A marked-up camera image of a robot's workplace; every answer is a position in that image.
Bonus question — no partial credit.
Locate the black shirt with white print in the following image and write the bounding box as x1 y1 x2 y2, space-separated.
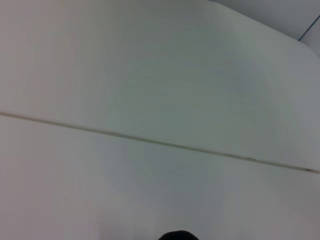
157 230 201 240

